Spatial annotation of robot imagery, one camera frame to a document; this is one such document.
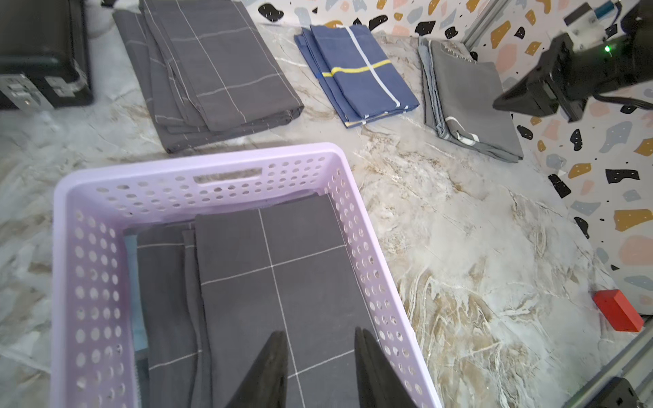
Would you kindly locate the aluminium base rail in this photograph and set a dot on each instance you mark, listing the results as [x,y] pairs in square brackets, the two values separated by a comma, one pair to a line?
[626,381]

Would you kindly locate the black hard carrying case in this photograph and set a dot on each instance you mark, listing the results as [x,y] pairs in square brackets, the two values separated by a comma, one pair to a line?
[44,55]

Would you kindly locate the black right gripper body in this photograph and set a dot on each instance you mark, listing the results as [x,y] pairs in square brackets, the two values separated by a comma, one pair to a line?
[599,51]

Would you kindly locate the right aluminium corner post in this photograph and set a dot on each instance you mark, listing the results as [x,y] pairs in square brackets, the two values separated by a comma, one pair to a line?
[488,14]

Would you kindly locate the dark grey checked folded sheet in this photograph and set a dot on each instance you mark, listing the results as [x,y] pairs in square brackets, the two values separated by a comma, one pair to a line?
[205,72]

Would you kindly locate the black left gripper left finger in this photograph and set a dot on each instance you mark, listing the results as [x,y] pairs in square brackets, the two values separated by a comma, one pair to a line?
[265,384]

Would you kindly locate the lilac perforated plastic basket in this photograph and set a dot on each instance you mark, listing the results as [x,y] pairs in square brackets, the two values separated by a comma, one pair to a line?
[93,358]

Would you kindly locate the dark grey gridded pillowcase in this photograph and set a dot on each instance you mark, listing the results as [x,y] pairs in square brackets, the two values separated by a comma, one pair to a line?
[212,291]

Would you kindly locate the grey cream tan pillowcase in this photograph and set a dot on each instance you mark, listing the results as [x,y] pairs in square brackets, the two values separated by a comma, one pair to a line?
[138,329]

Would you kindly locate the red block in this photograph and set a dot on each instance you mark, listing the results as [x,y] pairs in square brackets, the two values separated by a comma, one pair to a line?
[618,311]

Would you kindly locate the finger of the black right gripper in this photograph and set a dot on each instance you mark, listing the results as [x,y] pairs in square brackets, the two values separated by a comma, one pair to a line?
[526,97]

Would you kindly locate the grey Passion pillowcase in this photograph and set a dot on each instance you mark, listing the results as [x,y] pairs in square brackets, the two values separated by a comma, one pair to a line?
[458,95]

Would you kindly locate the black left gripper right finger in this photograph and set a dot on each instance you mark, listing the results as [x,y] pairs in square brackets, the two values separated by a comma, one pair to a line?
[377,383]

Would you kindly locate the blue yellow-striped pillowcase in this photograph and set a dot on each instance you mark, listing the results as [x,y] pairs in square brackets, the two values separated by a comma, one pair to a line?
[355,74]

